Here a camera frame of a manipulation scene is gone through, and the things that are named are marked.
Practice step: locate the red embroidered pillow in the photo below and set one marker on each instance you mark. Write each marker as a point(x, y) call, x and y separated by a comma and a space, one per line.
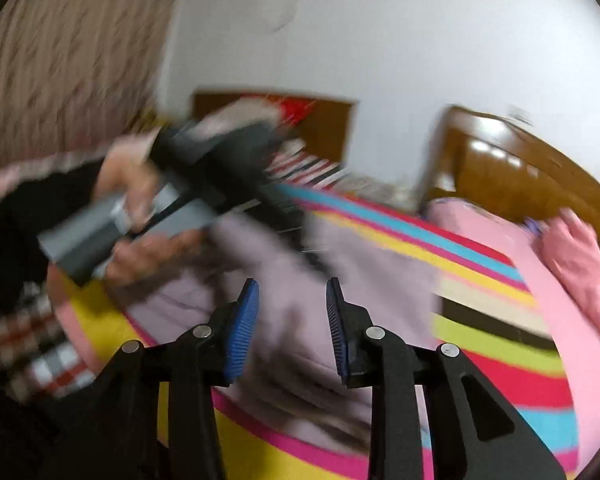
point(294, 110)

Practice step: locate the floral pink white quilt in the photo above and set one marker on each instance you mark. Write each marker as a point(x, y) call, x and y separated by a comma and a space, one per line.
point(239, 114)

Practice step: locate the dark brown flat headboard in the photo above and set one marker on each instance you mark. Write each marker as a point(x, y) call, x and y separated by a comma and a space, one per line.
point(325, 131)

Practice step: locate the plaid trouser leg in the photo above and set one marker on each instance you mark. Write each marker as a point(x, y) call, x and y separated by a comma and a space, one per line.
point(37, 360)

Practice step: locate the black sleeved left forearm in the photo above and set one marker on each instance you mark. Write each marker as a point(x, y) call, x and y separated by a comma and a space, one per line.
point(32, 208)

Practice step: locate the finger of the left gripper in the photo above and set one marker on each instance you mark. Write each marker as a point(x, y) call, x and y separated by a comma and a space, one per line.
point(277, 210)

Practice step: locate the small purple item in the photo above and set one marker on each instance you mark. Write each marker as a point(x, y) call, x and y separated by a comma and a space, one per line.
point(535, 227)

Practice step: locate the lilac knit pants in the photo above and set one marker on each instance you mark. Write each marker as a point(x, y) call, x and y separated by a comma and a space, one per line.
point(290, 381)

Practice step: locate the rainbow striped bed sheet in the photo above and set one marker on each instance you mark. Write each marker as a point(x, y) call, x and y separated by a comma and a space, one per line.
point(486, 310)

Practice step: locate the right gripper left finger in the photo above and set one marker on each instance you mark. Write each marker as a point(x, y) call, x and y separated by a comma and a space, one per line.
point(149, 413)

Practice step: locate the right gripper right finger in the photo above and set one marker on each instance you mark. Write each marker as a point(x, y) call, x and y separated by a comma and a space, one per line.
point(434, 414)

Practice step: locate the glossy brown wooden headboard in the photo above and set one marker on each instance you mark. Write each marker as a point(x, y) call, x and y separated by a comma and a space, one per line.
point(501, 168)

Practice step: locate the checkered red white cloth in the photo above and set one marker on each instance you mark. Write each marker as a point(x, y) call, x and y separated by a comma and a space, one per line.
point(295, 165)

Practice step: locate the pink bed sheet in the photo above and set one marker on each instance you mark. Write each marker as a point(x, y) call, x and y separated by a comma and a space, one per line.
point(577, 340)

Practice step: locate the patterned beige curtain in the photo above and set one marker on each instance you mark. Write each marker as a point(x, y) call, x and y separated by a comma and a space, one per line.
point(75, 73)

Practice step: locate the floral covered nightstand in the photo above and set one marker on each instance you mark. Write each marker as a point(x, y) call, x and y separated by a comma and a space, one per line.
point(393, 195)

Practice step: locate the person left hand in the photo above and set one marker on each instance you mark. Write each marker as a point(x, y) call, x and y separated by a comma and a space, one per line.
point(127, 170)

